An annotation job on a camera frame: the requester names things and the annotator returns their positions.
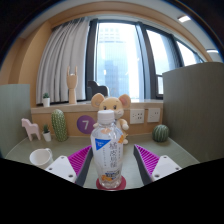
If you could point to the grey-green desk partition panel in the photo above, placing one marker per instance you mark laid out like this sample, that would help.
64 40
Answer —
196 110

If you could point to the clear plastic drink bottle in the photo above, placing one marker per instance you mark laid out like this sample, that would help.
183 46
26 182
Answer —
106 150

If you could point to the flat round red coaster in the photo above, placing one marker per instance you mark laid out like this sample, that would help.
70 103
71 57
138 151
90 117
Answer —
124 184

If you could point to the dark chair-shaped ornament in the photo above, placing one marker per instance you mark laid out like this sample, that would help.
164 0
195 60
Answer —
96 89

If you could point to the small cactus in white pot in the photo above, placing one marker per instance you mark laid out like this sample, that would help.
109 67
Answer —
47 136
46 101

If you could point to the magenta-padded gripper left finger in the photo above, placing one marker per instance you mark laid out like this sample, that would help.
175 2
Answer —
63 166

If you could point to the white wall socket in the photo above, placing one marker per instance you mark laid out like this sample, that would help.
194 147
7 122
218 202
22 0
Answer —
137 116
153 115

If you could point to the pink horse figurine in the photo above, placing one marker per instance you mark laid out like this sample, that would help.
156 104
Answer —
30 128

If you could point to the dark-framed window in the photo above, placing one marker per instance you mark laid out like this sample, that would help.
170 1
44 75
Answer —
116 56

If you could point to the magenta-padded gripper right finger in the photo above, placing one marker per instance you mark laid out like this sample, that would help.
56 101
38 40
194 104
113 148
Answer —
163 166

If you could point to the white pleated curtain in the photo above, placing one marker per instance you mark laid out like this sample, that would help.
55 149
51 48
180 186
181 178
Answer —
63 60

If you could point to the round green cactus ornament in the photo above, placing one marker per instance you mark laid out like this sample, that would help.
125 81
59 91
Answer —
161 133

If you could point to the beige plush mouse toy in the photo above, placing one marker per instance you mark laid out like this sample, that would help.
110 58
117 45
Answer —
111 103

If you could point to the pale green desk partition panel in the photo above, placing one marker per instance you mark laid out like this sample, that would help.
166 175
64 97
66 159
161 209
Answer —
13 116

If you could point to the white cup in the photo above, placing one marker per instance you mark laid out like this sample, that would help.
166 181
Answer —
40 157

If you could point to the tall green cactus ornament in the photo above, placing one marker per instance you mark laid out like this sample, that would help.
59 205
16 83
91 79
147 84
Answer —
59 126

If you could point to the round purple number sign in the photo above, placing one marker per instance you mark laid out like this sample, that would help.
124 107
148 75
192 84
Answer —
85 124

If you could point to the ceiling light strip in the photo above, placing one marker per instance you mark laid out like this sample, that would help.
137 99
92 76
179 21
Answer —
212 51
184 18

